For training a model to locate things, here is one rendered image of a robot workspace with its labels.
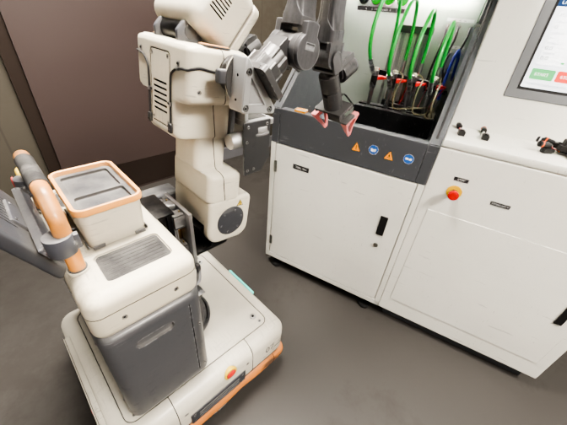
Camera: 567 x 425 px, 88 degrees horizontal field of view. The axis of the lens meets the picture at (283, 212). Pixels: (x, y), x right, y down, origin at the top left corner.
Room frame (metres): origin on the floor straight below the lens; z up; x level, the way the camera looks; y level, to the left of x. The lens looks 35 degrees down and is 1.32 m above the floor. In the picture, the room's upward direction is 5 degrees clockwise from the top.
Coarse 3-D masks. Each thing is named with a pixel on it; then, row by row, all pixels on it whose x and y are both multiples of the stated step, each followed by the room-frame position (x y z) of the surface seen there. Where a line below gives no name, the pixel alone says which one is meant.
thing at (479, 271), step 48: (528, 0) 1.27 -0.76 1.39; (480, 48) 1.27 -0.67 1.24; (480, 96) 1.21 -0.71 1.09; (432, 192) 1.01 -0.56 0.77; (480, 192) 0.94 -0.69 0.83; (528, 192) 0.88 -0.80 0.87; (432, 240) 0.97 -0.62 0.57; (480, 240) 0.91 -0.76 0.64; (528, 240) 0.85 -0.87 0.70; (384, 288) 1.03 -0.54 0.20; (432, 288) 0.94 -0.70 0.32; (480, 288) 0.87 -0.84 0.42; (528, 288) 0.81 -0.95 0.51; (480, 336) 0.82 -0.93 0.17; (528, 336) 0.76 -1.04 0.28
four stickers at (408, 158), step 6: (354, 144) 1.16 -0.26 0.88; (360, 144) 1.15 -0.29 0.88; (372, 144) 1.13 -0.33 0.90; (354, 150) 1.16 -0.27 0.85; (372, 150) 1.13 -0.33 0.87; (378, 150) 1.12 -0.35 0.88; (390, 150) 1.10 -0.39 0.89; (384, 156) 1.10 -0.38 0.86; (390, 156) 1.09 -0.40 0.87; (408, 156) 1.06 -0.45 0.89; (414, 156) 1.06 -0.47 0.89; (402, 162) 1.07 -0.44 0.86; (408, 162) 1.06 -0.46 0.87
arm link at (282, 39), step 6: (282, 30) 0.80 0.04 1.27; (288, 30) 0.80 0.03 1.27; (294, 30) 0.79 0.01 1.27; (270, 36) 0.78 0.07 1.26; (276, 36) 0.77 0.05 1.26; (282, 36) 0.76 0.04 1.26; (288, 36) 0.77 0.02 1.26; (264, 42) 0.77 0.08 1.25; (276, 42) 0.75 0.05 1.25; (282, 42) 0.74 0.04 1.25; (288, 42) 0.76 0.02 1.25; (282, 48) 0.74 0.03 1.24; (288, 60) 0.76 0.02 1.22; (288, 66) 0.79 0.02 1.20; (300, 72) 0.79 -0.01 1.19
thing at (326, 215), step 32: (288, 160) 1.30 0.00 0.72; (320, 160) 1.23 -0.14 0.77; (288, 192) 1.29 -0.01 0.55; (320, 192) 1.21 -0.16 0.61; (352, 192) 1.15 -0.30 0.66; (384, 192) 1.09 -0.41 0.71; (288, 224) 1.28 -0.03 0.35; (320, 224) 1.20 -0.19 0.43; (352, 224) 1.13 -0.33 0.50; (384, 224) 1.06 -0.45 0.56; (288, 256) 1.27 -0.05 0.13; (320, 256) 1.19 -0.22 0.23; (352, 256) 1.11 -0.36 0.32; (384, 256) 1.05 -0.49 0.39; (352, 288) 1.09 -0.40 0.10
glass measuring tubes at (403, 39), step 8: (400, 32) 1.65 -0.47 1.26; (408, 32) 1.61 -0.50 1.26; (416, 32) 1.59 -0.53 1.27; (400, 40) 1.63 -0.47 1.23; (416, 40) 1.59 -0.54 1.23; (424, 40) 1.58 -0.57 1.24; (400, 48) 1.62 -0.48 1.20; (400, 56) 1.64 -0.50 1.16; (408, 56) 1.62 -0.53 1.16; (416, 56) 1.60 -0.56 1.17; (392, 64) 1.65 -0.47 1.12; (400, 64) 1.63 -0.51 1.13; (408, 64) 1.60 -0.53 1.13; (416, 64) 1.60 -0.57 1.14; (416, 72) 1.57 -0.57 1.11; (400, 88) 1.62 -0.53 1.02; (384, 96) 1.65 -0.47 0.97; (392, 96) 1.61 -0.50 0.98; (400, 96) 1.59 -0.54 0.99; (400, 104) 1.58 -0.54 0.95
